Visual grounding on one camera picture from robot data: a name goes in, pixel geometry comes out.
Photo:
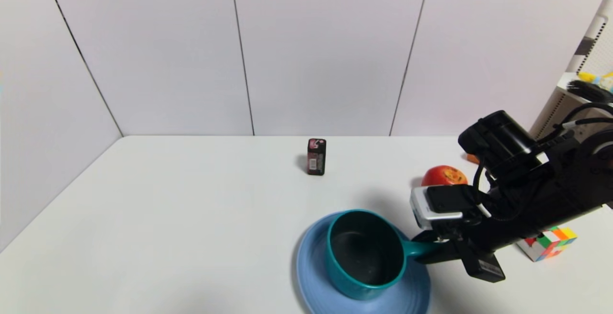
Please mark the blue round plate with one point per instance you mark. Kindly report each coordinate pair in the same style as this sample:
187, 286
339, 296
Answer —
311, 275

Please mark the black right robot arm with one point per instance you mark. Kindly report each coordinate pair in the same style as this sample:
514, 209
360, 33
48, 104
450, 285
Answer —
584, 185

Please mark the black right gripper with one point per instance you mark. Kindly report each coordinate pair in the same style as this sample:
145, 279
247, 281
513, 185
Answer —
484, 265

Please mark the colourful puzzle cube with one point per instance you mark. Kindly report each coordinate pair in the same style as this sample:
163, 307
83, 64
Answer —
550, 244

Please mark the toy waffle with fruit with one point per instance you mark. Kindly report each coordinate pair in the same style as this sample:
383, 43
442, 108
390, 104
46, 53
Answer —
472, 159

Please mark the black bristly brush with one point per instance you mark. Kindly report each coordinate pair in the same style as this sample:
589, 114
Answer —
591, 91

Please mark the small black drink carton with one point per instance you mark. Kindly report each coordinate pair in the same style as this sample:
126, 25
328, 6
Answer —
316, 158

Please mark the white perforated panel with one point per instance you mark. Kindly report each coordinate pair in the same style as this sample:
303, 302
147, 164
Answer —
601, 41

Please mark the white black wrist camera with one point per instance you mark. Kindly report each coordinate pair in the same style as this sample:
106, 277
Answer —
431, 213

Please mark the red apple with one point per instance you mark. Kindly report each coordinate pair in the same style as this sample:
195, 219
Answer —
440, 176

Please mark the yellow toy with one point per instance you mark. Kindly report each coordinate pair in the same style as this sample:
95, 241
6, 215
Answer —
594, 77

